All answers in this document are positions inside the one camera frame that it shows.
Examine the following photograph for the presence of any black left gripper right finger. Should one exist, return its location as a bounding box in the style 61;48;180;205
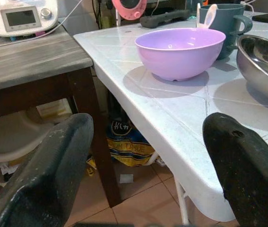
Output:
202;112;268;227

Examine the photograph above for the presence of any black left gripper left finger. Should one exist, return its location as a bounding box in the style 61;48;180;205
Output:
0;113;94;227

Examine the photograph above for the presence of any white plastic chair seat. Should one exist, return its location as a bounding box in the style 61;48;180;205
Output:
0;111;54;163

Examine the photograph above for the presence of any white yellow cardboard box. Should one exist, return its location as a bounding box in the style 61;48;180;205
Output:
36;98;72;125

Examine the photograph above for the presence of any blue yellow tissue pack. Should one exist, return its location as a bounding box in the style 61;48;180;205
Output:
107;120;156;167

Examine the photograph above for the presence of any white plastic folding table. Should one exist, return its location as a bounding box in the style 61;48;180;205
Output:
73;10;268;225

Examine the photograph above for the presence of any dark wooden side table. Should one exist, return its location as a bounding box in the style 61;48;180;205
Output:
0;24;122;209

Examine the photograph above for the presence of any stainless steel bowl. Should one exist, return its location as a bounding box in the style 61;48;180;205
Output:
236;34;268;106

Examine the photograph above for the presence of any purple plastic bowl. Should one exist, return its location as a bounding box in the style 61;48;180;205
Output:
134;27;227;82

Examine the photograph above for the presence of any teal plastic mug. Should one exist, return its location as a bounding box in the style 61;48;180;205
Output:
199;3;253;61

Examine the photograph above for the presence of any white kitchen appliance with display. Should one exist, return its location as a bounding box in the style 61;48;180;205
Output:
0;0;59;38

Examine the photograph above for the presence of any pink round fan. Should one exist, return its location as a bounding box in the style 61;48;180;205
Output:
111;0;146;19

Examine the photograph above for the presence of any white power cable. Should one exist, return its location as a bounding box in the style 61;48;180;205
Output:
0;0;84;50

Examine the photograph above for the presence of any black oblong handle object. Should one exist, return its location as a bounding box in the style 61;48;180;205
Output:
140;9;191;29

